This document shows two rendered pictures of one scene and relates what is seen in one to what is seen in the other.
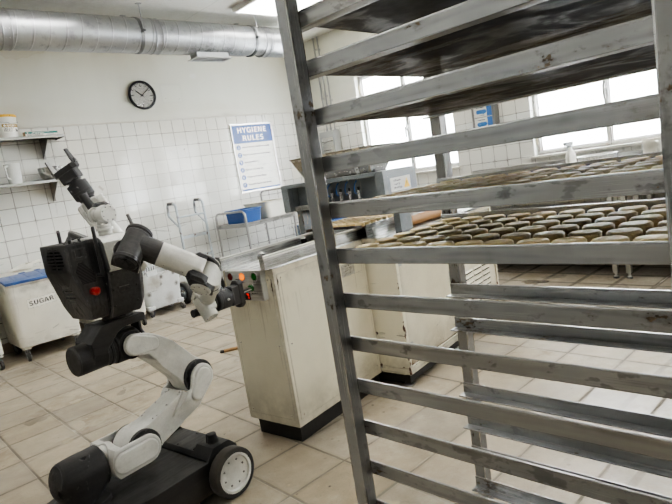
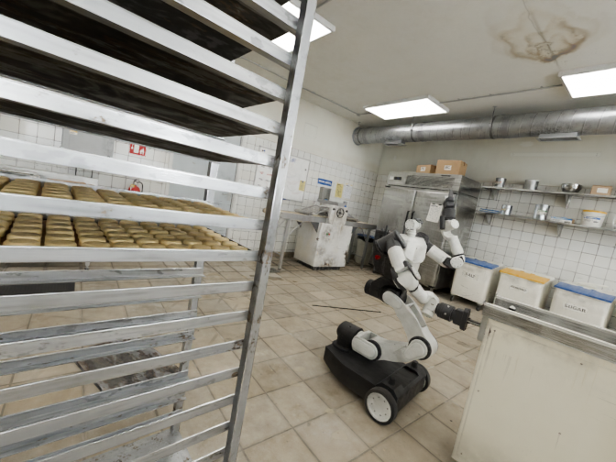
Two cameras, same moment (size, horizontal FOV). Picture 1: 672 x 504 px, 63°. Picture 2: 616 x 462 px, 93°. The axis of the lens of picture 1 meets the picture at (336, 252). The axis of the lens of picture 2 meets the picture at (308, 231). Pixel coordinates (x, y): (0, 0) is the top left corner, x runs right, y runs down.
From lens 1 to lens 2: 190 cm
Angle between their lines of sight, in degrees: 92
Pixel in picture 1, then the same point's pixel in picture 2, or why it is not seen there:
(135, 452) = (362, 345)
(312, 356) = (501, 426)
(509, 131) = not seen: hidden behind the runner
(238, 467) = (383, 407)
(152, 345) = (395, 304)
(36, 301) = (570, 306)
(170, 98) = not seen: outside the picture
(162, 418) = (388, 347)
